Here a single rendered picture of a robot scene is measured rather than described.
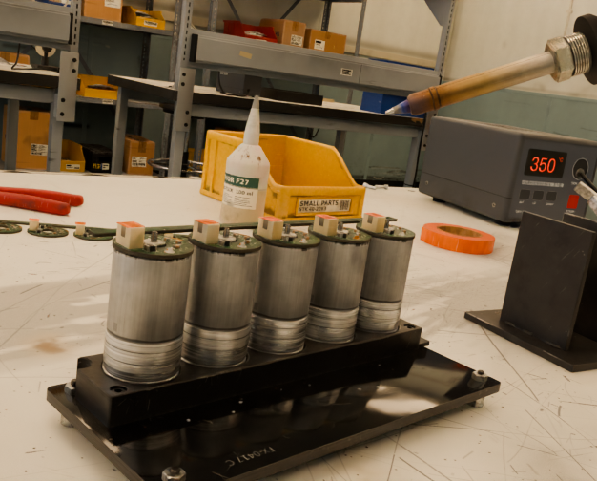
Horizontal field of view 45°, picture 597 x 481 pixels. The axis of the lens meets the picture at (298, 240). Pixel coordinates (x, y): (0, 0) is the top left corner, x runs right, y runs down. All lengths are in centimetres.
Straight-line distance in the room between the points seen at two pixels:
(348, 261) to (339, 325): 3
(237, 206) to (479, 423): 30
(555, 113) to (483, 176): 505
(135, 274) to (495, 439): 15
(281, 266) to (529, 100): 574
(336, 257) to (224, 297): 5
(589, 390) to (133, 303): 22
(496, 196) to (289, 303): 51
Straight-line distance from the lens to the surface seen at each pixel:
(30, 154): 437
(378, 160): 620
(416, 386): 28
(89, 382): 23
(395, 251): 29
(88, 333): 32
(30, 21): 256
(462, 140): 80
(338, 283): 27
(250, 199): 54
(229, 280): 23
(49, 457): 23
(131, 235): 22
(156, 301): 22
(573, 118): 572
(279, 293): 25
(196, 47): 277
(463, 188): 79
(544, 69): 27
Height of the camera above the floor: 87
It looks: 13 degrees down
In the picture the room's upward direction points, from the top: 8 degrees clockwise
